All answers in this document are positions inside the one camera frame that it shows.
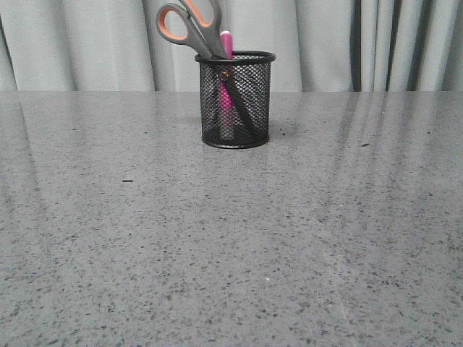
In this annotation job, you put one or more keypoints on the grey orange scissors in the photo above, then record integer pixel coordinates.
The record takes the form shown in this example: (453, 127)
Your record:
(204, 38)

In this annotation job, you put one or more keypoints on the black mesh pen cup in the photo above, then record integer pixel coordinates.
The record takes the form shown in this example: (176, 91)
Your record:
(221, 124)

